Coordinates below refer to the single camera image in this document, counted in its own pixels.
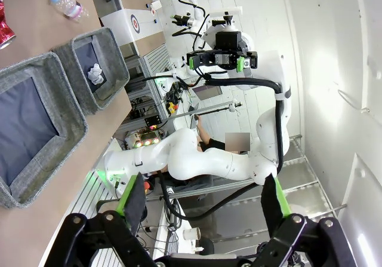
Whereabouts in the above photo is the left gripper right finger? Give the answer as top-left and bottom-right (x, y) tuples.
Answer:
(253, 173), (359, 267)

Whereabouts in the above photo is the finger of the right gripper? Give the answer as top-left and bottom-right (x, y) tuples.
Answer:
(186, 50), (216, 71)
(235, 50), (259, 72)

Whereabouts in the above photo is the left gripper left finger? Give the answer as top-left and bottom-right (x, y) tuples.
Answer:
(38, 173), (158, 267)

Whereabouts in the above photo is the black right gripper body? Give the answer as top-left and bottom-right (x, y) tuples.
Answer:
(208, 30), (243, 70)

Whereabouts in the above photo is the white paper ball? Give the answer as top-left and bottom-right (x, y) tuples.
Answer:
(87, 63), (105, 85)

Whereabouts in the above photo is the clear plastic water bottle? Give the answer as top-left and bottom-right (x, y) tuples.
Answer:
(50, 0), (90, 22)

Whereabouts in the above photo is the crushed red soda can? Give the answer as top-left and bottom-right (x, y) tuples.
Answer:
(0, 0), (17, 50)

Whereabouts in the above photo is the aluminium profile robot stand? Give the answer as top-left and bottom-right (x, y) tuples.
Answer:
(38, 156), (129, 267)

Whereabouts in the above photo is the grey metal boom pole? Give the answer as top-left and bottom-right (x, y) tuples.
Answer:
(162, 99), (243, 123)

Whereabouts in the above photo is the control box with lit buttons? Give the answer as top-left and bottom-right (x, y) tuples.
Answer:
(125, 129), (164, 149)

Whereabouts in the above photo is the white paper cup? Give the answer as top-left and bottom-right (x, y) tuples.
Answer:
(182, 227), (202, 241)

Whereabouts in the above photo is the white cabinet with target mark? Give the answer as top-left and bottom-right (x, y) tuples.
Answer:
(100, 0), (167, 59)

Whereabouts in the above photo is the grey fabric basket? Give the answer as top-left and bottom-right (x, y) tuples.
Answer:
(52, 27), (131, 116)
(0, 51), (90, 210)

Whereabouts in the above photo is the seated person in black shirt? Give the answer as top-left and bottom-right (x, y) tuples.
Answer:
(195, 123), (251, 155)

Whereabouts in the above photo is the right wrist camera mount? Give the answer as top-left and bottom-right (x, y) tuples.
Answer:
(208, 6), (242, 27)

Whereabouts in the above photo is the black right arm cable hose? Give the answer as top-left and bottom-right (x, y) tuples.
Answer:
(158, 75), (286, 222)

